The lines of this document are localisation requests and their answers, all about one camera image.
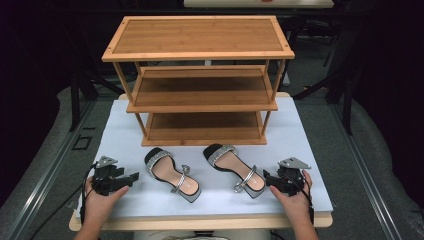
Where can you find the person's left hand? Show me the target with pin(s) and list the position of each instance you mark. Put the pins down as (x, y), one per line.
(100, 206)

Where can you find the metal floor rail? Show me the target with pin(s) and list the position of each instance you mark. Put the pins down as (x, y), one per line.
(43, 180)
(363, 173)

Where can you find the person's right hand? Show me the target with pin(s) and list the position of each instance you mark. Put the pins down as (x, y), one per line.
(293, 206)

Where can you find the white foam mat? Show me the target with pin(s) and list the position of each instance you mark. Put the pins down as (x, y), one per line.
(206, 200)

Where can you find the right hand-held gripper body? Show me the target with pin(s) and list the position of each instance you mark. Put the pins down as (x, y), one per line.
(291, 180)

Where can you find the wooden three-tier shoe rack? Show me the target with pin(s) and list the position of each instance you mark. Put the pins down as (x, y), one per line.
(198, 36)

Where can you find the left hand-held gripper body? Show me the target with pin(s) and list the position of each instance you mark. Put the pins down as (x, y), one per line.
(103, 180)

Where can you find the black metal stand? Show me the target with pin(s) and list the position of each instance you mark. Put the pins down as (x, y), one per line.
(76, 100)
(346, 93)

